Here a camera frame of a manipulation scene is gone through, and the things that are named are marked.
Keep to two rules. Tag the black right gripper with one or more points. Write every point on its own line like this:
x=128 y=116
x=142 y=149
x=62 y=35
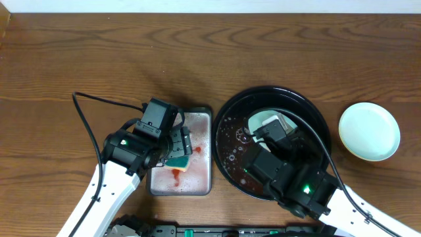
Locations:
x=297 y=143

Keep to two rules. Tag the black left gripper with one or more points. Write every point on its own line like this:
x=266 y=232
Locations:
x=181 y=143

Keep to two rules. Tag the green and orange sponge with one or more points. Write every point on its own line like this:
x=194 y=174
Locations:
x=179 y=163

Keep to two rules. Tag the mint plate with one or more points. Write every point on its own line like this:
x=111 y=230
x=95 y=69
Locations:
x=369 y=131
x=255 y=121

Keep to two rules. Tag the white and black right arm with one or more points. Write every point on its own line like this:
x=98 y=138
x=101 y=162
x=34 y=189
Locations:
x=305 y=189

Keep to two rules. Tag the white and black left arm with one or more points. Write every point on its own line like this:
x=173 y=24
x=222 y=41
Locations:
x=125 y=160

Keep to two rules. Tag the black rectangular soapy water tray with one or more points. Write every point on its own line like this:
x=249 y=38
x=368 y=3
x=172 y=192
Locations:
x=196 y=180

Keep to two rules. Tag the round black tray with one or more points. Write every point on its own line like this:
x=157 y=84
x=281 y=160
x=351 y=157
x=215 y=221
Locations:
x=229 y=143

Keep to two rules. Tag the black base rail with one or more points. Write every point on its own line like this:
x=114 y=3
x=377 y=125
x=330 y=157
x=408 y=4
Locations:
x=130 y=225

